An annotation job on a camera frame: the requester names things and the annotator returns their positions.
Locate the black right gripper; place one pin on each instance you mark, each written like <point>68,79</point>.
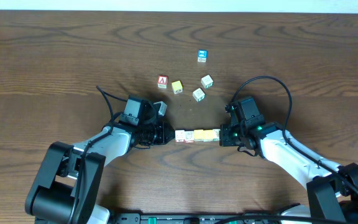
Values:
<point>224,139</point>

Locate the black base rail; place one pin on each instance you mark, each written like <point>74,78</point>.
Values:
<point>138,218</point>

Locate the wooden block dragonfly picture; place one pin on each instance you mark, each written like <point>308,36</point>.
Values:
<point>198,94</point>

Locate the wooden letter B hammer block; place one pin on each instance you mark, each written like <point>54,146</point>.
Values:
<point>208,135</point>

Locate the wooden block violin picture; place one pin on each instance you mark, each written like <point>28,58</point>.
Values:
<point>216,134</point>

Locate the red letter A block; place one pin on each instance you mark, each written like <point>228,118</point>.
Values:
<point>162,81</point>

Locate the yellow top ball block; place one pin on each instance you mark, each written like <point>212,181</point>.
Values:
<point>177,87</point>

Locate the blue top wooden block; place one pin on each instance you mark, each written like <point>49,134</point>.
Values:
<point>202,56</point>

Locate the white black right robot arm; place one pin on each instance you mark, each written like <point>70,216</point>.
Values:
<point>332,188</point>

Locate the plain block green edge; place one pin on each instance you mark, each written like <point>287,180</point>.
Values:
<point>207,82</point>

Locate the wooden block snail picture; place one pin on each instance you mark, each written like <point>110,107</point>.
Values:
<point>189,136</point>

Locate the wooden block red side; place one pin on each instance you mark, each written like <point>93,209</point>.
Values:
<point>180,135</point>

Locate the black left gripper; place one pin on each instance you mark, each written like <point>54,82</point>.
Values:
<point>161,134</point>

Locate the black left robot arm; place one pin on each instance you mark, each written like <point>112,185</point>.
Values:
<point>67,182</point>

